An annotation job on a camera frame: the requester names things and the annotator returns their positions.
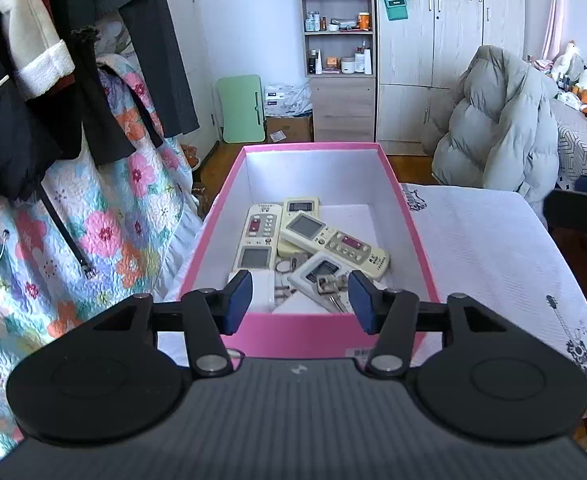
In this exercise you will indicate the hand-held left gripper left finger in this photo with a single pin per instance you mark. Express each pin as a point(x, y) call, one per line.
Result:
point(238, 302)

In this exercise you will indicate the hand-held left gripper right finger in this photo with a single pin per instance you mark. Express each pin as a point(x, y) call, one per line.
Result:
point(361, 305)

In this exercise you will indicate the silver keys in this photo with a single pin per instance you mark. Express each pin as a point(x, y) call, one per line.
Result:
point(331, 287)

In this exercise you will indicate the small white remote control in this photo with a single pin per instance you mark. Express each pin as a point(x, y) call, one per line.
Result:
point(253, 259)

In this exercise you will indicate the long cream remote control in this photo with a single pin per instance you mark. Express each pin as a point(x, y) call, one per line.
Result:
point(338, 245)

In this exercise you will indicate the pink cardboard box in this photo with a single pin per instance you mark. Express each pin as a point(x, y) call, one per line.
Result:
point(298, 331)

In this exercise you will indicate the beige remote control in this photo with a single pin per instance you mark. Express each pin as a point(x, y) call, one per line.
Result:
point(261, 225)

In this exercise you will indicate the yellowish remote control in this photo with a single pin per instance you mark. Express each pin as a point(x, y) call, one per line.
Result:
point(301, 205)

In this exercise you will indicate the geometric pattern tablecloth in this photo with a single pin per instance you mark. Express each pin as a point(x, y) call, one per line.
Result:
point(583, 150)

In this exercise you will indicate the guitar print white blanket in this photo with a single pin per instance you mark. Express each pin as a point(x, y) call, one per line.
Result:
point(473, 250)

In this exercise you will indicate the grey puffer jacket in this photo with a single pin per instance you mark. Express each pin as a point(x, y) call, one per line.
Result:
point(498, 125)

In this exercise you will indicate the floral quilt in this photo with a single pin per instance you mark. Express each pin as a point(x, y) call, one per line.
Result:
point(123, 220)

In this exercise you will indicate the small cardboard box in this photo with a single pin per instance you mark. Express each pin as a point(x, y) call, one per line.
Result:
point(291, 129)

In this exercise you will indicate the black belt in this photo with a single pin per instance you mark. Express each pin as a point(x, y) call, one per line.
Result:
point(68, 237)

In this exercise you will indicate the green folding table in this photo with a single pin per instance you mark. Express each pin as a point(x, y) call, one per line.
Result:
point(241, 110)

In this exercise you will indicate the wooden shelf unit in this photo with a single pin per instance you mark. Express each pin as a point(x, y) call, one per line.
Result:
point(343, 110)

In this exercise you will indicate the white tissue pack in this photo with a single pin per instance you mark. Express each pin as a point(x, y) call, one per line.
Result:
point(288, 99)

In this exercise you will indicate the light wood wardrobe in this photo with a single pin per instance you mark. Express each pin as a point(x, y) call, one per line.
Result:
point(408, 60)

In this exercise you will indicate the white jar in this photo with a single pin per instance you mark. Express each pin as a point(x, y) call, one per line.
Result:
point(347, 65)

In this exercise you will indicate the white door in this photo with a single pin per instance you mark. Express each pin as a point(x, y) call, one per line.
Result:
point(198, 60)

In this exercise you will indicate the black long garment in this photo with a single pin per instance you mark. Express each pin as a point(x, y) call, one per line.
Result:
point(93, 85)

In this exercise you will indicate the teal hanging tag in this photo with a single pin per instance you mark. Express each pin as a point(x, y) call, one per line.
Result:
point(396, 8)

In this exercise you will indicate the dark grey garment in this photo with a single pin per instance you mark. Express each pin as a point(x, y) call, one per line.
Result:
point(163, 35)

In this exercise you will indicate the orange bottle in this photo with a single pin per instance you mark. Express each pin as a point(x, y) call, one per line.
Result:
point(363, 20)

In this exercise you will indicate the black jacket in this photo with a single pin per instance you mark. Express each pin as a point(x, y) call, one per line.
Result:
point(3, 125)

